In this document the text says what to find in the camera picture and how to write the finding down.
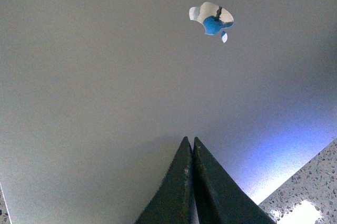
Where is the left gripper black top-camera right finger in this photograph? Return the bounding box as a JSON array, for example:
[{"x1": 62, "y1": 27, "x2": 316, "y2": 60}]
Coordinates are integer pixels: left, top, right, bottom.
[{"x1": 193, "y1": 137, "x2": 274, "y2": 224}]

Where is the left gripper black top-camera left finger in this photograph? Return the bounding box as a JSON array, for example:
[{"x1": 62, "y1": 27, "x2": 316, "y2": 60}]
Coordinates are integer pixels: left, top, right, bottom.
[{"x1": 135, "y1": 137, "x2": 193, "y2": 224}]

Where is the grey laptop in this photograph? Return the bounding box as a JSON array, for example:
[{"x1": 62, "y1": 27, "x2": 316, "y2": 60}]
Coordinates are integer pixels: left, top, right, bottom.
[{"x1": 1, "y1": 0, "x2": 336, "y2": 223}]

